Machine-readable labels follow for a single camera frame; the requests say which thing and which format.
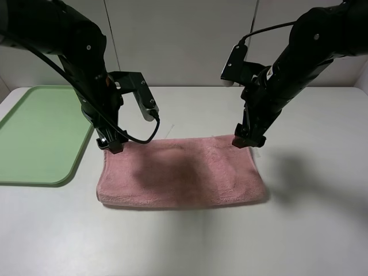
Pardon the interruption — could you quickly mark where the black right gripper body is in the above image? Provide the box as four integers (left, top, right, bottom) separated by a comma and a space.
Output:
235, 62, 299, 147

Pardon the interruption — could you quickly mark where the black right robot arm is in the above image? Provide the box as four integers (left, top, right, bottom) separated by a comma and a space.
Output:
232, 1, 367, 148

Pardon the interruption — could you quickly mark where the green plastic tray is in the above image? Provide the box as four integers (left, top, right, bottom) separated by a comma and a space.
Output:
1, 86, 93, 187

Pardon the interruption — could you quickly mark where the pink terry towel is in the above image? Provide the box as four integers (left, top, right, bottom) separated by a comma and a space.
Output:
96, 135, 267, 209

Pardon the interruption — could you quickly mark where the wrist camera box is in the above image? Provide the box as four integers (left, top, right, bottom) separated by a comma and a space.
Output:
220, 44, 248, 87
132, 72, 159, 122

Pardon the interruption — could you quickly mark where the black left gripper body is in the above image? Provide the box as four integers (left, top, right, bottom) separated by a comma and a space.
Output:
80, 71, 143, 143

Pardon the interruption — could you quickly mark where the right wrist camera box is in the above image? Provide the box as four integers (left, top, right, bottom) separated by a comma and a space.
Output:
220, 44, 248, 87

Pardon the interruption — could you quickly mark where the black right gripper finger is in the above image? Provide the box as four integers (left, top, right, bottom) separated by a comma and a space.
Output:
251, 136, 266, 148
232, 136, 247, 148

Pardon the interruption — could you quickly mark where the black left camera cable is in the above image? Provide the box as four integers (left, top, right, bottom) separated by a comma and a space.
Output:
25, 47, 161, 144

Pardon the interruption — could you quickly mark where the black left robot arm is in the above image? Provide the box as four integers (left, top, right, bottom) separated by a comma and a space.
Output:
1, 1, 143, 154

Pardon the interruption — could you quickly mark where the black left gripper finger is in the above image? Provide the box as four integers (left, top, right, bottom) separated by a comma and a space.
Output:
108, 137, 128, 154
96, 138, 109, 150

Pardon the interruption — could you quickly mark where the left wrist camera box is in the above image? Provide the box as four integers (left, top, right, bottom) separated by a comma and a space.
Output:
132, 72, 159, 122

